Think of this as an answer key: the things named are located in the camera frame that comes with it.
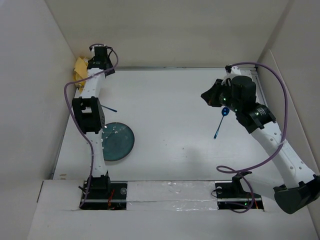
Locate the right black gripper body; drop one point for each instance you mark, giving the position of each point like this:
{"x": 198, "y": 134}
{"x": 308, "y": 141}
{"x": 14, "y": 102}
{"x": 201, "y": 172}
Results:
{"x": 221, "y": 96}

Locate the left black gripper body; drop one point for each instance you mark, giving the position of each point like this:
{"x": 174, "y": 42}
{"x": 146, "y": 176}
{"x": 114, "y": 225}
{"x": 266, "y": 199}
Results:
{"x": 107, "y": 62}

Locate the yellow car-print cloth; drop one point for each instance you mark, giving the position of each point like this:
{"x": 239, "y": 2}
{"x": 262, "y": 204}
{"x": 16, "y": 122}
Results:
{"x": 80, "y": 72}

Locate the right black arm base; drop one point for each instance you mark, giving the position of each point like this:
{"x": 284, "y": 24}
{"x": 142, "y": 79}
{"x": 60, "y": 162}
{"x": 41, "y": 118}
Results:
{"x": 230, "y": 195}

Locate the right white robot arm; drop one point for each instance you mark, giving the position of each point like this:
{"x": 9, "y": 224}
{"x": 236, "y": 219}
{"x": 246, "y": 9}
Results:
{"x": 301, "y": 185}

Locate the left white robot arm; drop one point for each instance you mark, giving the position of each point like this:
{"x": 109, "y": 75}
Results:
{"x": 90, "y": 118}

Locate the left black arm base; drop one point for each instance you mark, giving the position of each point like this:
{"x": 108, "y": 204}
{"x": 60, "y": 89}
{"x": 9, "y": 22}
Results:
{"x": 113, "y": 199}

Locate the blue metal spoon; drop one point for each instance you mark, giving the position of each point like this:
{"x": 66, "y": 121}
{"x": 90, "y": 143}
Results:
{"x": 224, "y": 112}

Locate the blue metal fork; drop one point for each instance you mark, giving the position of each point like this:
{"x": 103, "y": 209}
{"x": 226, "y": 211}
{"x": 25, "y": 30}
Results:
{"x": 108, "y": 108}

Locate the teal ceramic plate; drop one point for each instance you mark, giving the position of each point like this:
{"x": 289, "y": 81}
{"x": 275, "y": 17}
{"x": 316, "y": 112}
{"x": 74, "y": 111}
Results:
{"x": 118, "y": 140}

